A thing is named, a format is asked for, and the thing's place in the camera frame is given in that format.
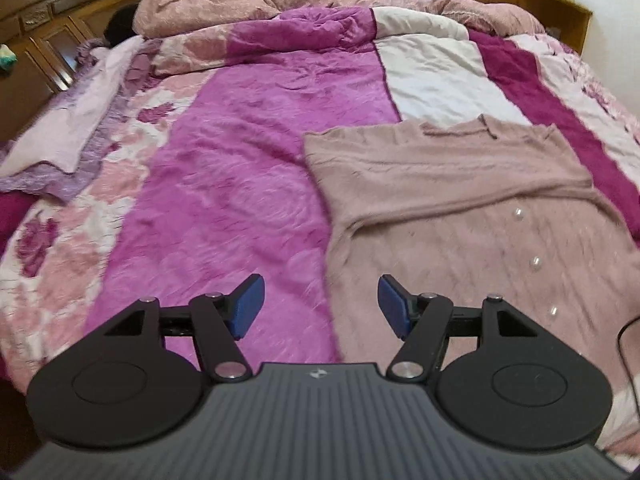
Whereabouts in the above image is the pink knit sweater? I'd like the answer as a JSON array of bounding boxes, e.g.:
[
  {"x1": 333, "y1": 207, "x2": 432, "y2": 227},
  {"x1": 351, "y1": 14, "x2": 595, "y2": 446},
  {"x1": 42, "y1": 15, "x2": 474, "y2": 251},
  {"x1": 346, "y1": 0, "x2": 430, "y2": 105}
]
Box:
[{"x1": 302, "y1": 114, "x2": 640, "y2": 461}]

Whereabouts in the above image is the black cable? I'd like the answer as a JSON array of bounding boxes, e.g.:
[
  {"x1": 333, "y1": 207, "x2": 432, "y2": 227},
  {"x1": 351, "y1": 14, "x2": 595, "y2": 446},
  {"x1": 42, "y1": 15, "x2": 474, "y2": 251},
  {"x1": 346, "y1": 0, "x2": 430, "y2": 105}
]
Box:
[{"x1": 616, "y1": 314, "x2": 640, "y2": 397}]

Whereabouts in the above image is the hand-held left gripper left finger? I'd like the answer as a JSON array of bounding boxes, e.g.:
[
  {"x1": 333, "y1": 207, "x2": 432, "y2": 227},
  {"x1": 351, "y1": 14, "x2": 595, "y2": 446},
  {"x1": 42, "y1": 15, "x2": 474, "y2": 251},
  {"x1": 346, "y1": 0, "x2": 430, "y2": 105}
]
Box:
[{"x1": 102, "y1": 274, "x2": 266, "y2": 382}]

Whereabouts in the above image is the magenta and white patchwork bedspread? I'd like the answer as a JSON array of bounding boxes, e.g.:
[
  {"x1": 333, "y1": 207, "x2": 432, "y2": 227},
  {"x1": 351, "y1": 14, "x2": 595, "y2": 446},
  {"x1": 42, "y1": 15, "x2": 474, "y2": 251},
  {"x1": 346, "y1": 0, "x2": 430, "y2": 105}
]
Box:
[{"x1": 0, "y1": 5, "x2": 640, "y2": 411}]

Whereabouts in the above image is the purple frilled pillow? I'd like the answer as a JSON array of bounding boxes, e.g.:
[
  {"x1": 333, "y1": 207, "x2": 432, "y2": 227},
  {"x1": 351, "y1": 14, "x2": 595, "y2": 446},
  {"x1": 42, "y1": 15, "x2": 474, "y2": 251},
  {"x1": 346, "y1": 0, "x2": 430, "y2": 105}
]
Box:
[{"x1": 0, "y1": 35, "x2": 151, "y2": 203}]

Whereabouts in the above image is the dark round object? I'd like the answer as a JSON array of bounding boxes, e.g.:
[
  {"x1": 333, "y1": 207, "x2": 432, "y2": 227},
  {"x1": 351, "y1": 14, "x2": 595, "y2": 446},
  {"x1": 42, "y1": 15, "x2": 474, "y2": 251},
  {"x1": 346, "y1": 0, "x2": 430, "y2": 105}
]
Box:
[{"x1": 102, "y1": 4, "x2": 142, "y2": 47}]

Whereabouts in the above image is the wooden headboard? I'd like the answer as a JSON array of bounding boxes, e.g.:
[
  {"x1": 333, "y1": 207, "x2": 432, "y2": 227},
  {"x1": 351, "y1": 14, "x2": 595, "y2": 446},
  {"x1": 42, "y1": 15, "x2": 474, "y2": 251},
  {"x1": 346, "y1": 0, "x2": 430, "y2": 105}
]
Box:
[{"x1": 0, "y1": 0, "x2": 151, "y2": 142}]

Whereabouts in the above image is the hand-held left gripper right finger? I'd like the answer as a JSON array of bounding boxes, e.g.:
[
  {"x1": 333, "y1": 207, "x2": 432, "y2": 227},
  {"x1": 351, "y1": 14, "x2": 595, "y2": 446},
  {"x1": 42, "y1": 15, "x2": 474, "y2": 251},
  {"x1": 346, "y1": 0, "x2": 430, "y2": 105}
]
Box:
[{"x1": 377, "y1": 274, "x2": 541, "y2": 381}]

